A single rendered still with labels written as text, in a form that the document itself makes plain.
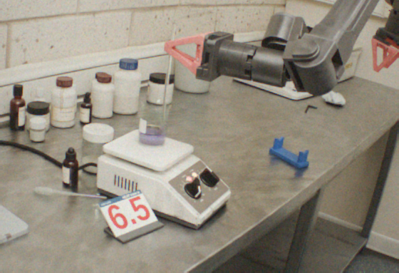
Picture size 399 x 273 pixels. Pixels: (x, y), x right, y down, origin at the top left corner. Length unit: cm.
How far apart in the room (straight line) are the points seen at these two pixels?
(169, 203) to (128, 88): 51
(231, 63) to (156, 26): 83
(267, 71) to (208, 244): 28
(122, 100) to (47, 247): 62
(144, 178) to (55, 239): 19
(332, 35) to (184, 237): 38
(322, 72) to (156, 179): 31
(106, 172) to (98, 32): 62
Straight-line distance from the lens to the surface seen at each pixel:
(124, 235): 81
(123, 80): 130
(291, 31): 86
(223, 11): 193
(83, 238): 80
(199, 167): 92
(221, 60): 83
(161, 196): 85
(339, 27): 82
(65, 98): 118
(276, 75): 81
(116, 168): 88
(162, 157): 88
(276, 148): 121
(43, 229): 82
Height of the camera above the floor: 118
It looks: 19 degrees down
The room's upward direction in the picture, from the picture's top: 8 degrees clockwise
